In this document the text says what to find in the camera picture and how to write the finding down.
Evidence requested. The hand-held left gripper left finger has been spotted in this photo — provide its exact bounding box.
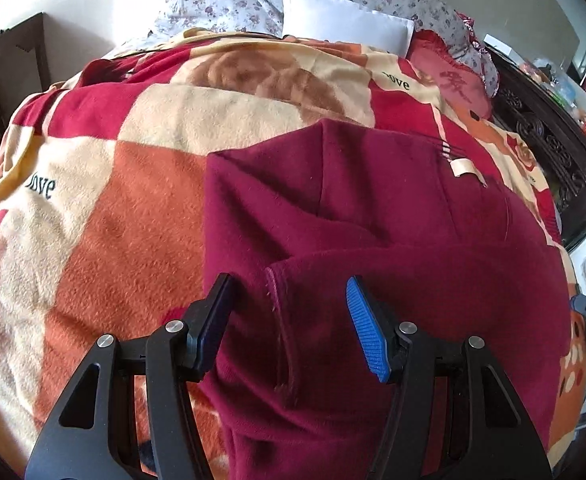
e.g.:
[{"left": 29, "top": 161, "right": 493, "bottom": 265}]
[{"left": 24, "top": 273, "right": 237, "bottom": 480}]

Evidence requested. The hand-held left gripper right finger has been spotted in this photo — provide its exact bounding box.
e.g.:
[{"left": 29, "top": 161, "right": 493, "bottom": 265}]
[{"left": 345, "top": 275, "right": 554, "bottom": 480}]

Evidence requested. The maroon sweater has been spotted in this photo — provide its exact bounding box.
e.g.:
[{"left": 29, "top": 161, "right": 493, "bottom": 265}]
[{"left": 200, "top": 119, "right": 586, "bottom": 480}]

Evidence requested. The checkered printed blanket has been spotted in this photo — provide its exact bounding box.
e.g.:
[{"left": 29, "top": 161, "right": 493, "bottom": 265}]
[{"left": 0, "top": 27, "right": 586, "bottom": 480}]

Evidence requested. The dark carved wooden headboard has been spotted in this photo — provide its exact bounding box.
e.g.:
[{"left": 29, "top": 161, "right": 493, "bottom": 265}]
[{"left": 483, "top": 42, "right": 586, "bottom": 251}]

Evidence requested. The pile of colourful clutter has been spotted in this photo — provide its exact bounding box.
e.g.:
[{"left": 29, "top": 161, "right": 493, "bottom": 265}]
[{"left": 518, "top": 55, "right": 586, "bottom": 116}]

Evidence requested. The red heart cushion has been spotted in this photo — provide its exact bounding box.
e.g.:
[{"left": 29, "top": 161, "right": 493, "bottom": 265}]
[{"left": 408, "top": 30, "right": 494, "bottom": 121}]

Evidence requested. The white flat box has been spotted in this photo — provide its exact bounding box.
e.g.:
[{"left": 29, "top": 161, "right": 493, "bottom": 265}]
[{"left": 483, "top": 34, "right": 517, "bottom": 59}]

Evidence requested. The red shiny fabric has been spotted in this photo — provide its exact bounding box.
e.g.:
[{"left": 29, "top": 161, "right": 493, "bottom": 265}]
[{"left": 454, "top": 10, "right": 480, "bottom": 42}]

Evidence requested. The white pillow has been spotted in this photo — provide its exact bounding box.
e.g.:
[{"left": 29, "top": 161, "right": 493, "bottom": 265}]
[{"left": 282, "top": 0, "right": 416, "bottom": 56}]

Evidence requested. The small floral pillow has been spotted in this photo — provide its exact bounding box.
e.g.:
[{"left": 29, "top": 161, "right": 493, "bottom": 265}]
[{"left": 153, "top": 0, "right": 284, "bottom": 38}]

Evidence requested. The dark wooden desk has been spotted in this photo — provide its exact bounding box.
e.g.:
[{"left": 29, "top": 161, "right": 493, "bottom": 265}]
[{"left": 0, "top": 12, "right": 54, "bottom": 181}]

